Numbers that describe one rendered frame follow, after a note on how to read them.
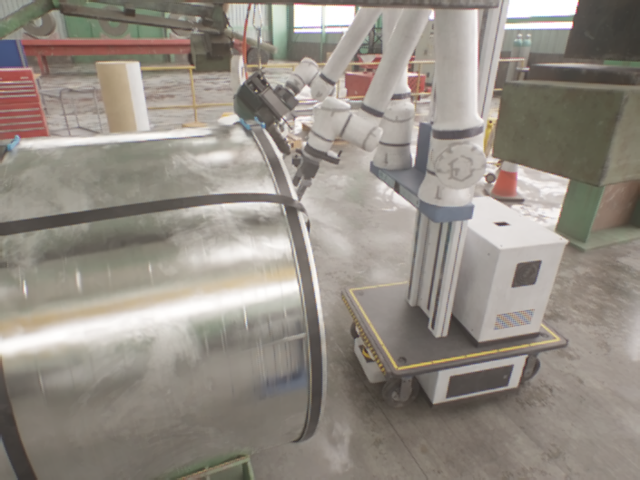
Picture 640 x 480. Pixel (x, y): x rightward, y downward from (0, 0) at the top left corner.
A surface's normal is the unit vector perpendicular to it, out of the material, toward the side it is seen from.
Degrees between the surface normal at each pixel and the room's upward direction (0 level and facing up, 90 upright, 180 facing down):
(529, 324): 90
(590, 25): 90
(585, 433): 0
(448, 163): 96
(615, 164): 88
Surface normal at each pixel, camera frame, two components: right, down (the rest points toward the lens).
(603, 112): -0.93, 0.16
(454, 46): -0.32, 0.44
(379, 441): 0.00, -0.90
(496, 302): 0.23, 0.43
